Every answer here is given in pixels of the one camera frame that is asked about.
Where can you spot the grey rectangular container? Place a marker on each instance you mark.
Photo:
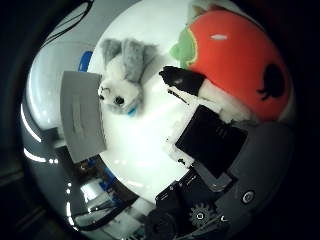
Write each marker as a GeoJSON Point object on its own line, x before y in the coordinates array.
{"type": "Point", "coordinates": [83, 116]}

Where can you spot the orange round plush toy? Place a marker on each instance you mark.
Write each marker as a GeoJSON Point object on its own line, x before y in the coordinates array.
{"type": "Point", "coordinates": [233, 56]}

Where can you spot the grey and white plush dog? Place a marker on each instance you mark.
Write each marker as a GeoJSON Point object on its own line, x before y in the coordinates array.
{"type": "Point", "coordinates": [123, 90]}

